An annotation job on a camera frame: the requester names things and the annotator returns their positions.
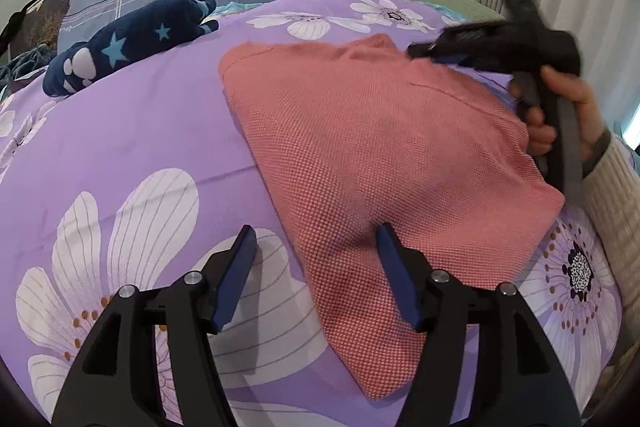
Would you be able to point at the dark floral pillow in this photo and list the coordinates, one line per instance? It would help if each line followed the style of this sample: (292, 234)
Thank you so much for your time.
(41, 24)

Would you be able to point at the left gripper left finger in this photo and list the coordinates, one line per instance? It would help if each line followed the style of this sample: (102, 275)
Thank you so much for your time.
(114, 380)

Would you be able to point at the teal knit blanket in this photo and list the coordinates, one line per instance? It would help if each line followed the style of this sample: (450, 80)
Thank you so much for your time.
(14, 73)

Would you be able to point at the navy star plush toy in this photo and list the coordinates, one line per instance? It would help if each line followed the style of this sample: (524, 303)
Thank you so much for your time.
(155, 28)

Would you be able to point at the cream knit right sleeve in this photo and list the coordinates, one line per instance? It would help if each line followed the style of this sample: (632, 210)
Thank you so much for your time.
(612, 203)

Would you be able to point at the green pillow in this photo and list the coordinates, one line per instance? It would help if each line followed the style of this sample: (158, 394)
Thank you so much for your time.
(467, 10)

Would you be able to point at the black garment on bedhead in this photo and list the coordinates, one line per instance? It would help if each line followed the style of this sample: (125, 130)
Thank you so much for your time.
(15, 23)

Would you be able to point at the purple floral duvet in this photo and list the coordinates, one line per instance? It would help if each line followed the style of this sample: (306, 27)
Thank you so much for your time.
(138, 180)

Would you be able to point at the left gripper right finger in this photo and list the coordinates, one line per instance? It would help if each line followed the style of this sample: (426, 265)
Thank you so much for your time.
(519, 380)

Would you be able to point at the salmon pink knit sweater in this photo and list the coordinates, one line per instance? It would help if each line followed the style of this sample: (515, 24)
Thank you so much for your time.
(349, 136)

